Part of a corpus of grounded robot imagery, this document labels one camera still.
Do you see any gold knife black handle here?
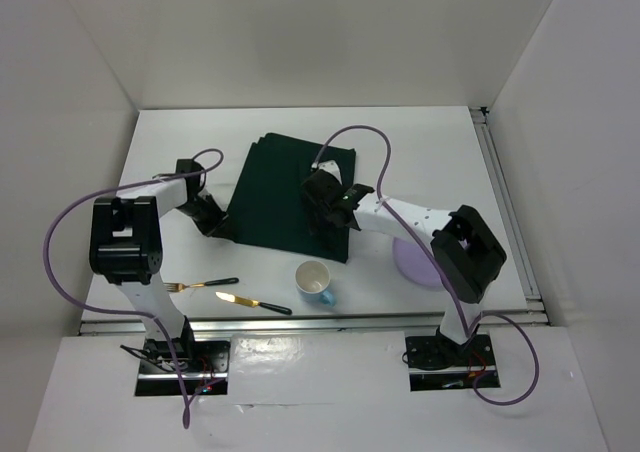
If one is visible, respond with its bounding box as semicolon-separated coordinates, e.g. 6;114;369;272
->
215;291;293;316

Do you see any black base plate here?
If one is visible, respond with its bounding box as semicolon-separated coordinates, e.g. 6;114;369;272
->
120;340;230;397
401;334;500;392

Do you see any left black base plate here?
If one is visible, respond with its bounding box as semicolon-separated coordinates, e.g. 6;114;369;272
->
120;340;230;397

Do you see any dark green cloth placemat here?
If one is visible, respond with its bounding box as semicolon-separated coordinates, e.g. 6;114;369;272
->
227;132;349;263

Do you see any aluminium rail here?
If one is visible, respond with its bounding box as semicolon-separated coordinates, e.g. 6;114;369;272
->
469;107;547;314
79;310;550;336

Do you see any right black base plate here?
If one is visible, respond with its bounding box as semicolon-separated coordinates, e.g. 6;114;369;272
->
401;334;500;392

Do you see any gold fork black handle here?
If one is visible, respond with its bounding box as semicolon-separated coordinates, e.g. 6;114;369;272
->
163;277;239;293

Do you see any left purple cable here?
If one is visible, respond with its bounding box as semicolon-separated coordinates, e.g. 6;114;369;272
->
42;148;224;430

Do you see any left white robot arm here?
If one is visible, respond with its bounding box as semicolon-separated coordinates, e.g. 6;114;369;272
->
89;159;233;371

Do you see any aluminium rail right side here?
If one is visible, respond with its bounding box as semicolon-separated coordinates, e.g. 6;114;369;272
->
469;107;547;314

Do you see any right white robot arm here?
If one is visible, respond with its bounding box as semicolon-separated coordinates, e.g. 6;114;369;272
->
301;165;507;364

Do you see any blue mug white inside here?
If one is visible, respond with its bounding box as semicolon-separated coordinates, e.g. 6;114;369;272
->
294;261;336;307

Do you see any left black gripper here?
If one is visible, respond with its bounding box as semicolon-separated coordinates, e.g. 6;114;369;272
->
174;194;233;239

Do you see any aluminium rail front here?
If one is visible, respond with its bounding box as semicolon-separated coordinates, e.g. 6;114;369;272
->
79;310;550;336

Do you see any purple plastic plate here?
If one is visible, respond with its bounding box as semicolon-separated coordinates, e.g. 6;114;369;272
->
392;238;443;290

